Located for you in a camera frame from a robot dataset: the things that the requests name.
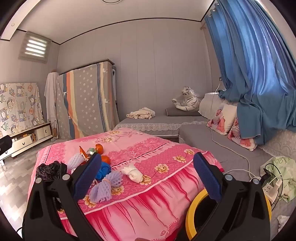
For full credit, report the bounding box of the white lace sofa cover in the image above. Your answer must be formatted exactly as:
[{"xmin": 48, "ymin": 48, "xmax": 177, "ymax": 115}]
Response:
[{"xmin": 258, "ymin": 128, "xmax": 296, "ymax": 160}]

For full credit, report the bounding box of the cream crumpled cloth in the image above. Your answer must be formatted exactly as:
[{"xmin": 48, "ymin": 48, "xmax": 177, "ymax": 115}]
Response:
[{"xmin": 126, "ymin": 107, "xmax": 156, "ymax": 120}]

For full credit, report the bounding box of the grey window blind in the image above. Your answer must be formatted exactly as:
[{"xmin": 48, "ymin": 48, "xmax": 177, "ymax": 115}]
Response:
[{"xmin": 19, "ymin": 31, "xmax": 52, "ymax": 63}]

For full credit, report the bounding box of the blue plastic bag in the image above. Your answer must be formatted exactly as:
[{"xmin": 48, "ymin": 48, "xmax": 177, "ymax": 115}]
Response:
[{"xmin": 95, "ymin": 161, "xmax": 112, "ymax": 181}]

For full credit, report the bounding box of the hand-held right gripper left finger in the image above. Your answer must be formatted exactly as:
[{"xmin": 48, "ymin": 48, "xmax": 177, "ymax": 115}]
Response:
[{"xmin": 22, "ymin": 152, "xmax": 104, "ymax": 241}]

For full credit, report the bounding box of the white hanging garment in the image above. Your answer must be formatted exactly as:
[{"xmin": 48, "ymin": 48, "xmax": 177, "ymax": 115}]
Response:
[{"xmin": 44, "ymin": 72, "xmax": 61, "ymax": 139}]

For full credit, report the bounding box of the wardrobe with dark top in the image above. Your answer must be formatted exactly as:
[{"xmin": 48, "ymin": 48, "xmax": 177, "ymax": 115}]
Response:
[{"xmin": 102, "ymin": 59, "xmax": 117, "ymax": 109}]

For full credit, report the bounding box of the black plastic bag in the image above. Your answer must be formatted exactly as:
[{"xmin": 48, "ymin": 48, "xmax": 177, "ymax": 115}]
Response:
[{"xmin": 36, "ymin": 162, "xmax": 68, "ymax": 181}]

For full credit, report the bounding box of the purple foam fruit net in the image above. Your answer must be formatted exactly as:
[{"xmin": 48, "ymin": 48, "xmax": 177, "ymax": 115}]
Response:
[{"xmin": 89, "ymin": 171, "xmax": 125, "ymax": 204}]

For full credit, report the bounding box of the black cable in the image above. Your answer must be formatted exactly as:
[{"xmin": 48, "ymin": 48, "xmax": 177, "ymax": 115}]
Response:
[{"xmin": 264, "ymin": 163, "xmax": 284, "ymax": 200}]

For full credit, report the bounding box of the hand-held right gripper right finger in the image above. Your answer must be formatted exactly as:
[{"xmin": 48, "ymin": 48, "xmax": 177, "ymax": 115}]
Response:
[{"xmin": 193, "ymin": 152, "xmax": 271, "ymax": 241}]

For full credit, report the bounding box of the light green cloth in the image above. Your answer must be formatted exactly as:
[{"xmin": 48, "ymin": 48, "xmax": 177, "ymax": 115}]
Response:
[{"xmin": 260, "ymin": 156, "xmax": 296, "ymax": 203}]

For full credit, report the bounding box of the white power cord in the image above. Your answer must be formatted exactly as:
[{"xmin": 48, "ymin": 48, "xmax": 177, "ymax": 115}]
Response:
[{"xmin": 209, "ymin": 77, "xmax": 255, "ymax": 180}]

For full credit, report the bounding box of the white lace-covered cushion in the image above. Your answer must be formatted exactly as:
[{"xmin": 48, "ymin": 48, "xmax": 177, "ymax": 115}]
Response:
[{"xmin": 199, "ymin": 92, "xmax": 238, "ymax": 116}]

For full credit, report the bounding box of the white cloth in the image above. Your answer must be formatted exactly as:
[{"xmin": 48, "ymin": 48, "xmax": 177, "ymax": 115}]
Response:
[{"xmin": 276, "ymin": 215, "xmax": 289, "ymax": 230}]

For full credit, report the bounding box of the cartoon printed sheet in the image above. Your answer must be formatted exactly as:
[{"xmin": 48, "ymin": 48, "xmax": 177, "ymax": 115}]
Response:
[{"xmin": 0, "ymin": 82, "xmax": 45, "ymax": 137}]

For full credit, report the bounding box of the white wooden tv cabinet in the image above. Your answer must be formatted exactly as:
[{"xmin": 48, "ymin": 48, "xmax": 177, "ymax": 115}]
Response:
[{"xmin": 0, "ymin": 122, "xmax": 54, "ymax": 160}]

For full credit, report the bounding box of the yellow-rimmed trash bin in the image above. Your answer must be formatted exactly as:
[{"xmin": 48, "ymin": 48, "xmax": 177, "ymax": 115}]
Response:
[{"xmin": 186, "ymin": 188, "xmax": 272, "ymax": 241}]

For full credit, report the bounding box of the grey pillow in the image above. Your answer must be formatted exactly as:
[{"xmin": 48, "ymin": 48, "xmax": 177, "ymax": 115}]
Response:
[{"xmin": 165, "ymin": 107, "xmax": 203, "ymax": 117}]

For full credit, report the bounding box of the pink floral blanket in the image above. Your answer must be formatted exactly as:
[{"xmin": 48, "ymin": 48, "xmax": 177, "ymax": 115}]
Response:
[{"xmin": 29, "ymin": 130, "xmax": 223, "ymax": 241}]

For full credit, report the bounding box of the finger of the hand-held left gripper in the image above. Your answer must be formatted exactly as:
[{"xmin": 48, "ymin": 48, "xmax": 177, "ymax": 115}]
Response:
[{"xmin": 0, "ymin": 136, "xmax": 12, "ymax": 154}]

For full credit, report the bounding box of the white cartoon print pillow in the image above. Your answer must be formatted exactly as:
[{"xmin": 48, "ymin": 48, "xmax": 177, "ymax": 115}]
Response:
[{"xmin": 206, "ymin": 104, "xmax": 238, "ymax": 135}]

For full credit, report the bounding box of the white power strip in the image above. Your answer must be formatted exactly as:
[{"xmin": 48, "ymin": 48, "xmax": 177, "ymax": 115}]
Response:
[{"xmin": 251, "ymin": 177, "xmax": 281, "ymax": 202}]

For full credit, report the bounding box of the blue curtain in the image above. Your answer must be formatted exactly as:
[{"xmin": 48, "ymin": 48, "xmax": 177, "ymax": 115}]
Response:
[{"xmin": 203, "ymin": 0, "xmax": 296, "ymax": 145}]

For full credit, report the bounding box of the white tiger plush toy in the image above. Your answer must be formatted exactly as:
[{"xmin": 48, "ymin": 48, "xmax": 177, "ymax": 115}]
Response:
[{"xmin": 171, "ymin": 86, "xmax": 201, "ymax": 112}]

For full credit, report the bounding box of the white knotted tissue wad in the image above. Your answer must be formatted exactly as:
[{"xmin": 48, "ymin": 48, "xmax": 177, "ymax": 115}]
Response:
[{"xmin": 121, "ymin": 164, "xmax": 144, "ymax": 183}]

